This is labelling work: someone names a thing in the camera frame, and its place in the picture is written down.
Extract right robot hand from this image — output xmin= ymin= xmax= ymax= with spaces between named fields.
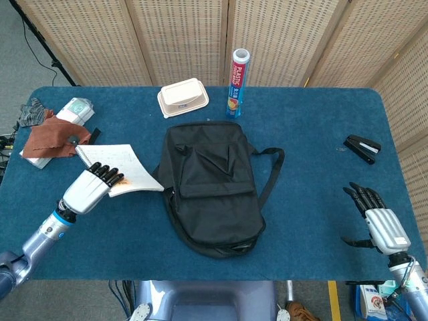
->
xmin=340 ymin=182 xmax=411 ymax=257

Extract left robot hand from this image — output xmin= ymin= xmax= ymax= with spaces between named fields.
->
xmin=62 ymin=161 xmax=125 ymax=215

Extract white spiral notebook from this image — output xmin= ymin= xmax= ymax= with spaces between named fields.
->
xmin=75 ymin=143 xmax=165 ymax=199

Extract black backpack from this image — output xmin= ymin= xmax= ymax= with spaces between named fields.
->
xmin=90 ymin=120 xmax=286 ymax=259

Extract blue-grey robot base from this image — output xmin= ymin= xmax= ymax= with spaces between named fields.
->
xmin=136 ymin=280 xmax=278 ymax=321

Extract teal box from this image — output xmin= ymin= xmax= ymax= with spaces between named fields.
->
xmin=379 ymin=280 xmax=399 ymax=297

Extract brown cloth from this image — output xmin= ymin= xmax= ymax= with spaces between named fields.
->
xmin=21 ymin=108 xmax=93 ymax=160

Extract blue and white box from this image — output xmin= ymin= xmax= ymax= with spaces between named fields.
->
xmin=354 ymin=284 xmax=391 ymax=320

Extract white wrapped paper pack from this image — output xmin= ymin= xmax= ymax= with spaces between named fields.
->
xmin=19 ymin=96 xmax=95 ymax=170

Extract black stapler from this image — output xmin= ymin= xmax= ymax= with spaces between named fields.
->
xmin=343 ymin=134 xmax=383 ymax=165

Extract grey patterned glove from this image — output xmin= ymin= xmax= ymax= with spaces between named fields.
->
xmin=17 ymin=97 xmax=47 ymax=128

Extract blue felt table cover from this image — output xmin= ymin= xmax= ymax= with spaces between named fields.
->
xmin=0 ymin=86 xmax=427 ymax=282

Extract beige lidded lunch box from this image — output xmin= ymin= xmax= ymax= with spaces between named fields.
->
xmin=156 ymin=78 xmax=210 ymax=119

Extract black tripod leg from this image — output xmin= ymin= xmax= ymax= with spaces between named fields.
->
xmin=8 ymin=0 xmax=81 ymax=87

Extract woven wooden folding screen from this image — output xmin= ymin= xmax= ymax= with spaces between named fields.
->
xmin=15 ymin=0 xmax=428 ymax=241

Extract plastic food wrap roll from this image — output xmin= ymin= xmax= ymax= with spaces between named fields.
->
xmin=225 ymin=48 xmax=252 ymax=120

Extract tangled cables beside table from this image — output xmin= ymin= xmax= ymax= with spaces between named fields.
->
xmin=0 ymin=122 xmax=19 ymax=175

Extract cable bundle under table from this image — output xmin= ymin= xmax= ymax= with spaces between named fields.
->
xmin=107 ymin=280 xmax=136 ymax=321

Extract black floor cable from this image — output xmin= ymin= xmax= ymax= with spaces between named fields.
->
xmin=21 ymin=16 xmax=60 ymax=88

